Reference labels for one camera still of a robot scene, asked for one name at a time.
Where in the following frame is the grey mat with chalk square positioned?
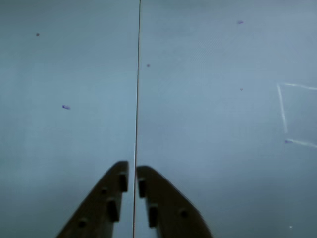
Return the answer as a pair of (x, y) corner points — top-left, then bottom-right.
(133, 0), (317, 238)

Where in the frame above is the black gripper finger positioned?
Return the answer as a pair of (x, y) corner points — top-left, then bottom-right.
(136, 165), (215, 238)
(55, 161), (129, 238)

